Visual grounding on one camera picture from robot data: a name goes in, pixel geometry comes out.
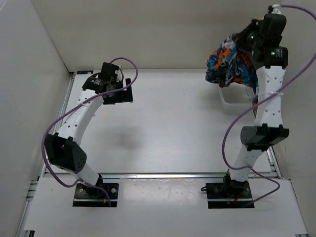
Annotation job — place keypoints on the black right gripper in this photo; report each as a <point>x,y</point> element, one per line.
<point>253,25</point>

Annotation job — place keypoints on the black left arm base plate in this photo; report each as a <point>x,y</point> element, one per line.
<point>87,197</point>

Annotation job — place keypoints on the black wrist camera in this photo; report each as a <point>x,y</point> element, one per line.
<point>110,71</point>
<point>272,26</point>

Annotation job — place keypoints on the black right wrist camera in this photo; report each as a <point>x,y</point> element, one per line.
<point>272,26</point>

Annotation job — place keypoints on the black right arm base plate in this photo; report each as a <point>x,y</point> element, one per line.
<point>219,198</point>

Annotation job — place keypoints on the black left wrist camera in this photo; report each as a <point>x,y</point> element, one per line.
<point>110,71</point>

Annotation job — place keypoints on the colourful patterned shorts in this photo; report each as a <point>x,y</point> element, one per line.
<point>230,64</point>

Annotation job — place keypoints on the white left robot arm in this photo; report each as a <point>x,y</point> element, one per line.
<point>62,149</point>

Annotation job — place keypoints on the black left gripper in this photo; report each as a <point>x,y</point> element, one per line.
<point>122,98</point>

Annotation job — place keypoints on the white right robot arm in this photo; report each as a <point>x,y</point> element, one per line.
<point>267,129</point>

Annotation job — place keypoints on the white plastic mesh basket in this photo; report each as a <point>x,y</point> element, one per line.
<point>236,96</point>

